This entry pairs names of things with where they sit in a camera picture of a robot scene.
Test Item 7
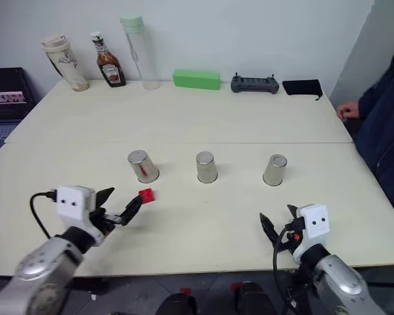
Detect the ketchup bottle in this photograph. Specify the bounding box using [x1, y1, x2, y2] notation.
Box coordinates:
[90, 31, 127, 89]

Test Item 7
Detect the person's bare hand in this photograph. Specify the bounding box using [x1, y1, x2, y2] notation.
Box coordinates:
[336, 100, 362, 120]

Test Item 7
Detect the stainless steel cup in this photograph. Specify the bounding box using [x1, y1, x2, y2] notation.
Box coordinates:
[195, 151, 219, 184]
[127, 150, 160, 184]
[262, 154, 288, 187]

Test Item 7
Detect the clear bottle with green lid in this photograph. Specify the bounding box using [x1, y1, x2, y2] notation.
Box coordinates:
[119, 13, 161, 91]

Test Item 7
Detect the small red block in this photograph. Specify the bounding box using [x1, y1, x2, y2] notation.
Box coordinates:
[138, 188, 156, 205]

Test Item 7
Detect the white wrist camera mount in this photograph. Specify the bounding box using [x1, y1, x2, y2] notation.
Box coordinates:
[291, 203, 329, 264]
[56, 185, 104, 246]

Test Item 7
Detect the green rectangular box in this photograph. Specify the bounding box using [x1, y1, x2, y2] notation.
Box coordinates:
[172, 68, 221, 91]

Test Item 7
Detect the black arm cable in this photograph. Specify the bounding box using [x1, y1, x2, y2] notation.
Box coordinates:
[30, 189, 58, 240]
[272, 220, 305, 315]

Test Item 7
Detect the person in navy jacket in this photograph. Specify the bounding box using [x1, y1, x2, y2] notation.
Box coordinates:
[351, 33, 394, 231]

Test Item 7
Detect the black rounded shape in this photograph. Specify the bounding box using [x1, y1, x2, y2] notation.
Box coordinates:
[156, 292, 199, 315]

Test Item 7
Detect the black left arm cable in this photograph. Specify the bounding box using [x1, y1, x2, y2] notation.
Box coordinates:
[30, 189, 58, 240]

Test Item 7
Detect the black fabric pouch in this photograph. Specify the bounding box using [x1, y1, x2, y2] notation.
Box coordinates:
[282, 78, 324, 102]

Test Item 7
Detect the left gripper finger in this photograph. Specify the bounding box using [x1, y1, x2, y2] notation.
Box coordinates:
[119, 195, 145, 227]
[95, 187, 116, 211]

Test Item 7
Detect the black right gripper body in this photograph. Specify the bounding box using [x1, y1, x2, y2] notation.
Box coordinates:
[274, 218, 305, 255]

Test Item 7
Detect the black laptop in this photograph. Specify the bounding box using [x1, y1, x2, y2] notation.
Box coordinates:
[0, 67, 37, 142]

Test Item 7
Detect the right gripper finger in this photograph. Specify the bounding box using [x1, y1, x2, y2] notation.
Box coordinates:
[286, 204, 302, 221]
[259, 212, 279, 247]

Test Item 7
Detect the grey handheld controller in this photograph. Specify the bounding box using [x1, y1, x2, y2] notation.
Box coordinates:
[230, 72, 280, 95]

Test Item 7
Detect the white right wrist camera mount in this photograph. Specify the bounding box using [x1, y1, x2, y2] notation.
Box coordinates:
[291, 203, 329, 264]

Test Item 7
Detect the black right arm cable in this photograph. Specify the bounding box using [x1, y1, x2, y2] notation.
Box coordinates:
[272, 220, 305, 315]

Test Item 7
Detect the dark brown rounded shape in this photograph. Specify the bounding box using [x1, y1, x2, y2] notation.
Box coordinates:
[229, 280, 274, 315]

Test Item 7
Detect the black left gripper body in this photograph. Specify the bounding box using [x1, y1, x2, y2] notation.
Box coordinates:
[89, 207, 126, 238]

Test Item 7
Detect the beige travel tumbler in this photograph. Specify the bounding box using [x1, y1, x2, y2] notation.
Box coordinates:
[39, 32, 91, 93]

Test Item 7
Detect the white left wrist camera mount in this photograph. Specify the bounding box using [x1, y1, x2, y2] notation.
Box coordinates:
[56, 185, 104, 246]

